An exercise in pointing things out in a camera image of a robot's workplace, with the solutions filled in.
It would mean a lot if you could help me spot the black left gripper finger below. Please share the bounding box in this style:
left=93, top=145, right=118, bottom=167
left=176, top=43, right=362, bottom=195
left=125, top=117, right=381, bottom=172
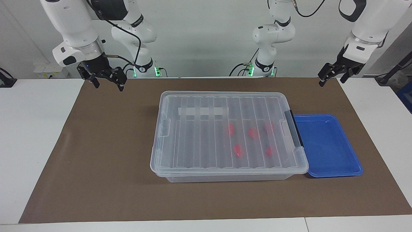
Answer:
left=340, top=68, right=354, bottom=83
left=318, top=63, right=335, bottom=87

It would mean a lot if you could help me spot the clear ribbed plastic lid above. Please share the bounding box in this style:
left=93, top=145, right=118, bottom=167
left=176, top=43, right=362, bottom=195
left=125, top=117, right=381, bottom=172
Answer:
left=150, top=91, right=309, bottom=176

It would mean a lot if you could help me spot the black box latch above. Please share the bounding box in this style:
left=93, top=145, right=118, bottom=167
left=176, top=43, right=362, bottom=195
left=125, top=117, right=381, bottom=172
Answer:
left=285, top=110, right=304, bottom=148

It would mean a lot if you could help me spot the blue plastic tray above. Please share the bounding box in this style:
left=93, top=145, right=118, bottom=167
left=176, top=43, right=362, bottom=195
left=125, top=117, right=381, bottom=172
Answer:
left=295, top=114, right=363, bottom=178

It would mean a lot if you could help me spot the clear plastic storage box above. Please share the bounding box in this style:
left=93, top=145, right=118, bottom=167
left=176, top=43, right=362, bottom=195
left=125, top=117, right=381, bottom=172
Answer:
left=154, top=92, right=306, bottom=183

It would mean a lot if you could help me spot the black stand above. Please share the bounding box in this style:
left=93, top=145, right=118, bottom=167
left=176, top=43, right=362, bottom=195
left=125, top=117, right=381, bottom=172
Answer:
left=375, top=52, right=412, bottom=86

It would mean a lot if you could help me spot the blue crate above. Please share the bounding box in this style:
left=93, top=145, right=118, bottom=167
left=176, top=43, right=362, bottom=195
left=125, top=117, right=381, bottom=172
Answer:
left=397, top=82, right=412, bottom=114

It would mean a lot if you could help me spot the brown table mat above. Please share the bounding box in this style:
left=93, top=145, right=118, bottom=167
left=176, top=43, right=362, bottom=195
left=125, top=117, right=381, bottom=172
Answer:
left=19, top=77, right=412, bottom=224

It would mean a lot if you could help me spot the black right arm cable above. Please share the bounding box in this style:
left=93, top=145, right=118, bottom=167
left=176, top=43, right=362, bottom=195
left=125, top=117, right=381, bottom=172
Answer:
left=86, top=0, right=142, bottom=68

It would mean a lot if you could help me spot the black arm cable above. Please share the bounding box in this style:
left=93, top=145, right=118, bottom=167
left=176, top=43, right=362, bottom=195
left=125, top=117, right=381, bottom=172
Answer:
left=86, top=0, right=142, bottom=68
left=291, top=0, right=326, bottom=18

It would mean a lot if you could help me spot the white wall socket strip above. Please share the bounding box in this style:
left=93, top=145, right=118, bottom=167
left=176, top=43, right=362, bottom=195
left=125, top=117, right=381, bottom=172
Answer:
left=34, top=63, right=70, bottom=79

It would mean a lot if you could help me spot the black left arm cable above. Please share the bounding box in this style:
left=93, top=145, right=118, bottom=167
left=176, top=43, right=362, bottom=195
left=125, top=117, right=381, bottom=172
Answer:
left=291, top=0, right=326, bottom=18

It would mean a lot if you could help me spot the black device with cable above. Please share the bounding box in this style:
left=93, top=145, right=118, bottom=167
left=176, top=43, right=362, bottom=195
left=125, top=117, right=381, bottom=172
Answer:
left=0, top=68, right=17, bottom=88

